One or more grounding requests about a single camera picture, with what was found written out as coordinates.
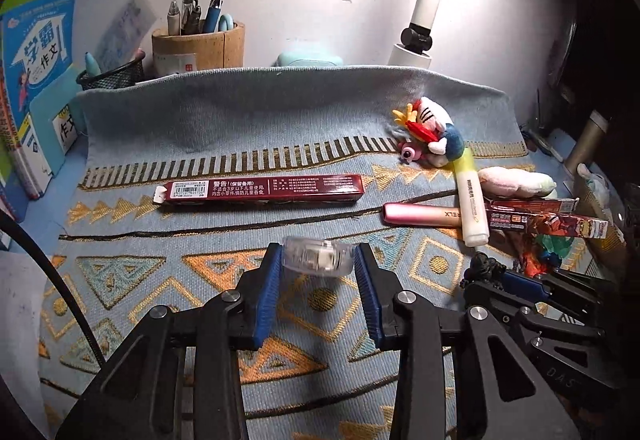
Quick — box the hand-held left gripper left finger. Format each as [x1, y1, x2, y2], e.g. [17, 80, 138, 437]
[55, 242, 283, 440]

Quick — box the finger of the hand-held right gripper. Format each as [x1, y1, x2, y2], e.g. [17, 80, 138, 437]
[462, 280, 608, 341]
[500, 267, 621, 316]

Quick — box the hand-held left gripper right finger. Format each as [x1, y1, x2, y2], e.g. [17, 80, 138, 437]
[352, 242, 581, 440]

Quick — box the black bead bracelet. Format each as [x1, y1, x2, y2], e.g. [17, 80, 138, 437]
[462, 251, 503, 283]

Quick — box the clear plastic correction tape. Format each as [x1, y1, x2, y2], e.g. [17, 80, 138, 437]
[280, 236, 357, 277]

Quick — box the golden woven basket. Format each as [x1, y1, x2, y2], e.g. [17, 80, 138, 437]
[575, 180, 631, 281]

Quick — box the pink and gold vape pen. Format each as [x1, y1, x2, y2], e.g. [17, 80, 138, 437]
[382, 202, 466, 228]

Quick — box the blue grey plush toy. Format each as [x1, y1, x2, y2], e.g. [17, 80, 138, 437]
[577, 162, 611, 201]

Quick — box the orange toy figure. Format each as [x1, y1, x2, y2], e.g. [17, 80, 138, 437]
[520, 250, 548, 277]

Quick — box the green translucent figure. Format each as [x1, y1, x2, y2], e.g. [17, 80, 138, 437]
[537, 235, 576, 266]

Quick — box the long orange anime box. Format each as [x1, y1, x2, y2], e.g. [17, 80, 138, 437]
[487, 212, 610, 238]

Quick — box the long red anime card box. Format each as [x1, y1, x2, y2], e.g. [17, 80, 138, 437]
[487, 197, 578, 216]

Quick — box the blue patterned woven mat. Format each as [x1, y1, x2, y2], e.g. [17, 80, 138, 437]
[37, 65, 601, 440]

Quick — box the white and yellow highlighter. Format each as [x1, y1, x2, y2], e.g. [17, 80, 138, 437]
[452, 147, 491, 248]

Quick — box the pastel plush caterpillar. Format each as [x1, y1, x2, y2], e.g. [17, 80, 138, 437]
[477, 166, 558, 198]

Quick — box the dark red long box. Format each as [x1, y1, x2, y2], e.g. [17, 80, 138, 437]
[154, 174, 365, 207]

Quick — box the pink and red plush bird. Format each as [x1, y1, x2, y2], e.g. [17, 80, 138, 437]
[392, 102, 436, 165]

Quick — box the golden thermos bottle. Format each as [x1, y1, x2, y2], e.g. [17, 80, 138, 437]
[565, 110, 613, 176]

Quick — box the white and blue plush cat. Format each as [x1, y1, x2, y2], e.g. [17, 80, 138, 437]
[417, 96, 468, 168]

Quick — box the blue desk pad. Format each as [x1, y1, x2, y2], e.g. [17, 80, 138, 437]
[0, 135, 91, 271]

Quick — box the mint green case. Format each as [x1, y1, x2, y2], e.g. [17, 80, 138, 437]
[276, 51, 343, 67]

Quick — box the white paper sheet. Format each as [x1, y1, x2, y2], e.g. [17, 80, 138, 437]
[0, 252, 51, 436]

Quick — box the wooden pen holder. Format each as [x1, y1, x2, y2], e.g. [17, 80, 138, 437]
[151, 20, 247, 78]

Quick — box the black mesh pen holder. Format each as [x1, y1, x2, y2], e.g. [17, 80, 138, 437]
[76, 57, 146, 91]

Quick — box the dark monitor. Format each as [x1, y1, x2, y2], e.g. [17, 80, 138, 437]
[520, 0, 640, 131]

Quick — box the teal labelled folder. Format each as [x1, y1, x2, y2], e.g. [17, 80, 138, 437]
[27, 65, 88, 176]

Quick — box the translucent plastic sleeve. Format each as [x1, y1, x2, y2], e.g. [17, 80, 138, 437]
[95, 0, 153, 71]

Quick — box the blue exercise book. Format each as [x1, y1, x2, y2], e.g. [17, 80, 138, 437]
[0, 0, 78, 201]

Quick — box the black cable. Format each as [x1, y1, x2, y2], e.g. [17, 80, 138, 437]
[0, 212, 108, 371]

